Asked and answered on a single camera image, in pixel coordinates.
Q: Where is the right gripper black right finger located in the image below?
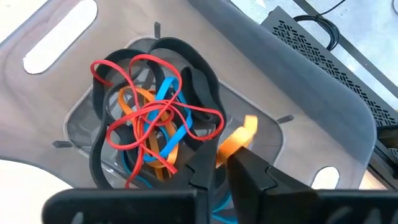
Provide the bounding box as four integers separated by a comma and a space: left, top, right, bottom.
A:
226, 146, 318, 224

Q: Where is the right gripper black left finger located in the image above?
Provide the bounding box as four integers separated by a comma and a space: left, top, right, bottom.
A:
186, 139, 219, 224

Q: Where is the dark blue-grey rubber band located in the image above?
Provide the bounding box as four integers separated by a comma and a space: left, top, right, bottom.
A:
120, 151, 239, 224

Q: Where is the orange rubber band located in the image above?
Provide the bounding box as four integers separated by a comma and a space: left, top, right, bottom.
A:
216, 114, 259, 169
119, 86, 180, 183

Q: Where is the blue rubber band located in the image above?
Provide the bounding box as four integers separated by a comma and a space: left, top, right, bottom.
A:
143, 77, 194, 163

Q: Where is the large black rubber band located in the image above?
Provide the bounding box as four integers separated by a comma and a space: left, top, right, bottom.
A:
88, 36, 228, 190

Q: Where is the clear grey plastic bin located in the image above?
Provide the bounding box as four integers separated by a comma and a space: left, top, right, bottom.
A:
0, 0, 388, 224

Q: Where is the black perforated computer case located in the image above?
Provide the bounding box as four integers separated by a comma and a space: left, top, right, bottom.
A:
260, 5, 398, 128

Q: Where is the black aluminium table frame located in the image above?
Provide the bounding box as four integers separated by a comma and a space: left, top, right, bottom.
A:
368, 124, 398, 190

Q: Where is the black cable with coil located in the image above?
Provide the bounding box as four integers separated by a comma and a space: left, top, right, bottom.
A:
292, 0, 348, 52

